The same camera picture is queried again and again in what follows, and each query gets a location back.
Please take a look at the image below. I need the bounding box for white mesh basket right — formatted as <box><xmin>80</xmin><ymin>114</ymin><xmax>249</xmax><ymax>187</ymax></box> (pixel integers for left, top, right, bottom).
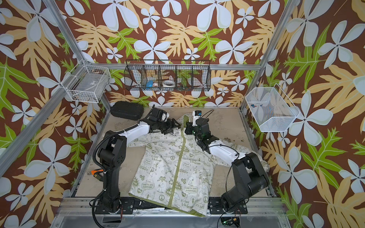
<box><xmin>245</xmin><ymin>84</ymin><xmax>300</xmax><ymax>133</ymax></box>

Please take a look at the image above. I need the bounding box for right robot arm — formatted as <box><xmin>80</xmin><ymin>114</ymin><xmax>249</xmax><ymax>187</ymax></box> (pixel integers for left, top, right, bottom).
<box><xmin>185</xmin><ymin>118</ymin><xmax>270</xmax><ymax>214</ymax></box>

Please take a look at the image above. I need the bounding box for black wire basket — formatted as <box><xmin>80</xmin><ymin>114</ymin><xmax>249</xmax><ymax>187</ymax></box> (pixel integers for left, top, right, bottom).
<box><xmin>123</xmin><ymin>59</ymin><xmax>212</xmax><ymax>91</ymax></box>

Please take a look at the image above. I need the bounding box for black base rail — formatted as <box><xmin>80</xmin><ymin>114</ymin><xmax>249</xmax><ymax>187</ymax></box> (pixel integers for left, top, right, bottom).
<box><xmin>93</xmin><ymin>197</ymin><xmax>248</xmax><ymax>215</ymax></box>

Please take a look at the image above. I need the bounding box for white tape roll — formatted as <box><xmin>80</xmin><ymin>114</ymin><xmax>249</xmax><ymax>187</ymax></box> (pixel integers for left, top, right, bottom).
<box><xmin>162</xmin><ymin>80</ymin><xmax>176</xmax><ymax>88</ymax></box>

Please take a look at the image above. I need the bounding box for black zippered case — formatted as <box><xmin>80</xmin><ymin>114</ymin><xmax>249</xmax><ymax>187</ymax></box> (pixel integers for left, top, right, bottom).
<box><xmin>110</xmin><ymin>101</ymin><xmax>144</xmax><ymax>121</ymax></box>

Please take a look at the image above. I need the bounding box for white green printed jacket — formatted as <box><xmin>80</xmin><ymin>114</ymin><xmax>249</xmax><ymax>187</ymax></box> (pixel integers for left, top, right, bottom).
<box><xmin>129</xmin><ymin>114</ymin><xmax>268</xmax><ymax>217</ymax></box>

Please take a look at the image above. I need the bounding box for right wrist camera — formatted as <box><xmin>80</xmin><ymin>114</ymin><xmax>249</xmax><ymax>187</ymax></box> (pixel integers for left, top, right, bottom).
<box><xmin>192</xmin><ymin>110</ymin><xmax>202</xmax><ymax>126</ymax></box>

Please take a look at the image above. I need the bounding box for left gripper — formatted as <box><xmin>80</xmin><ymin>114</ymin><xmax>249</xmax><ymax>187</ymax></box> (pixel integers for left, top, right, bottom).
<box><xmin>156</xmin><ymin>118</ymin><xmax>181</xmax><ymax>134</ymax></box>

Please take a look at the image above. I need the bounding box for orange handled wrench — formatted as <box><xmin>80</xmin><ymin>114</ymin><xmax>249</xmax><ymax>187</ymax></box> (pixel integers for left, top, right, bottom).
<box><xmin>87</xmin><ymin>169</ymin><xmax>103</xmax><ymax>176</ymax></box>

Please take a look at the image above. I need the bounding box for white wire basket left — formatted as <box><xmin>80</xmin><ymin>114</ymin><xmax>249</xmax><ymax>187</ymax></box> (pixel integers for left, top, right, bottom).
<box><xmin>63</xmin><ymin>65</ymin><xmax>111</xmax><ymax>104</ymax></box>

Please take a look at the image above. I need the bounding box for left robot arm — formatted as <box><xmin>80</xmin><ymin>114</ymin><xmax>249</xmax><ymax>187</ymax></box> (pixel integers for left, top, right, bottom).
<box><xmin>92</xmin><ymin>107</ymin><xmax>181</xmax><ymax>214</ymax></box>

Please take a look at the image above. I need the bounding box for blue object in basket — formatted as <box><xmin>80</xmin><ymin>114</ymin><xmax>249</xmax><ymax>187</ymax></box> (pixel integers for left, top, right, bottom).
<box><xmin>146</xmin><ymin>80</ymin><xmax>154</xmax><ymax>88</ymax></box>

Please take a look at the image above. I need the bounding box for small green circuit board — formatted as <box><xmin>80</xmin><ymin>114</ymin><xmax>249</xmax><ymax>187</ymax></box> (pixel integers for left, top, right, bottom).
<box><xmin>220</xmin><ymin>217</ymin><xmax>240</xmax><ymax>228</ymax></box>

